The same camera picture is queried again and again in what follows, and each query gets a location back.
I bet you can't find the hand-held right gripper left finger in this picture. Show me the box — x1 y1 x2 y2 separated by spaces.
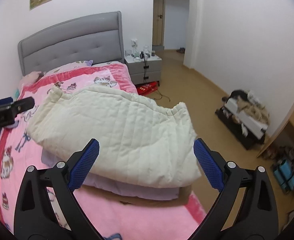
13 138 105 240

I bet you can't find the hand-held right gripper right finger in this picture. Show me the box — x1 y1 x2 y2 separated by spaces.
193 138 279 240

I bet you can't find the cream quilted hooded jacket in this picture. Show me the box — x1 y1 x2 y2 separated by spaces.
26 84 202 188

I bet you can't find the lavender folded jacket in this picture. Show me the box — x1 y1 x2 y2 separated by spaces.
41 150 181 200

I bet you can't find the brown folded garment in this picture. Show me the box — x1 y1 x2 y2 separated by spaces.
83 184 192 207

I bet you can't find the open black suitcase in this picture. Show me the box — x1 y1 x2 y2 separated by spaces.
215 89 270 150

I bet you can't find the blue bag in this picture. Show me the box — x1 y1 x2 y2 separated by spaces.
273 159 294 193

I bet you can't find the grey upholstered headboard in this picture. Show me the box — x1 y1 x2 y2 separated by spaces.
17 11 125 77

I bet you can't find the pink printed blanket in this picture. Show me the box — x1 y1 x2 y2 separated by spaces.
0 62 207 240

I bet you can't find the red box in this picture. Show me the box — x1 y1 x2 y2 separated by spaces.
136 81 160 96

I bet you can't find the grey nightstand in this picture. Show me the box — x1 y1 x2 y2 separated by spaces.
124 54 162 85

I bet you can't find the wooden door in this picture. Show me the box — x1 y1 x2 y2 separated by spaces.
153 0 165 47

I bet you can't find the black cable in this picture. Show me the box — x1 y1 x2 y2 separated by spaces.
142 51 171 103

